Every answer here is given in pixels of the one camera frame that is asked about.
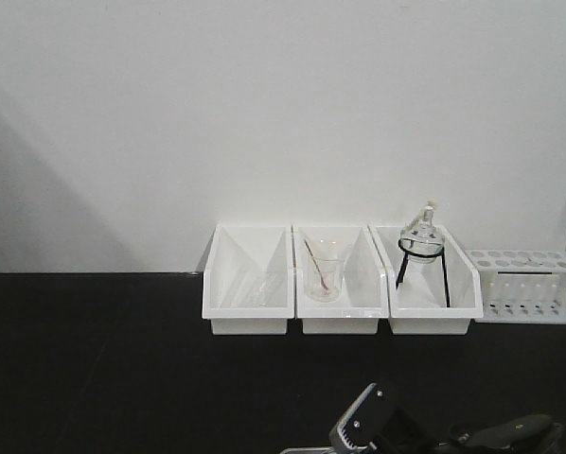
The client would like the glass flask with stopper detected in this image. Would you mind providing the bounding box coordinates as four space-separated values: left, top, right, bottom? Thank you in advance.
399 201 445 264

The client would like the red stirring rod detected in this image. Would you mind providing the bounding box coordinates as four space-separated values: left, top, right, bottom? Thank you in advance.
304 239 329 291

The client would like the white storage bin middle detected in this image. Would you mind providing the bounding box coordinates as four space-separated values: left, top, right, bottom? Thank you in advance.
292 225 389 335

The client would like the small glass beaker in bin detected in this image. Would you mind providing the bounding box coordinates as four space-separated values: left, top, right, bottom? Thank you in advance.
304 238 346 303

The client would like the white storage bin left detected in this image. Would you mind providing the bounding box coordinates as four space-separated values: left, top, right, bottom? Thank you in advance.
202 224 295 336

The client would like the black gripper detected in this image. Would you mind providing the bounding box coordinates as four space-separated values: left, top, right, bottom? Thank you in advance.
329 382 566 453

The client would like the white test tube rack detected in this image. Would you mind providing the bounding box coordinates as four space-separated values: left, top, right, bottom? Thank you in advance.
467 249 566 324

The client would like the white storage bin right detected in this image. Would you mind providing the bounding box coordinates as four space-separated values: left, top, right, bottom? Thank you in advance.
368 225 484 335

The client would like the white storage bin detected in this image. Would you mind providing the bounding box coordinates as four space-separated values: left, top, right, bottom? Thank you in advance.
292 225 389 335
202 224 295 336
368 225 484 335

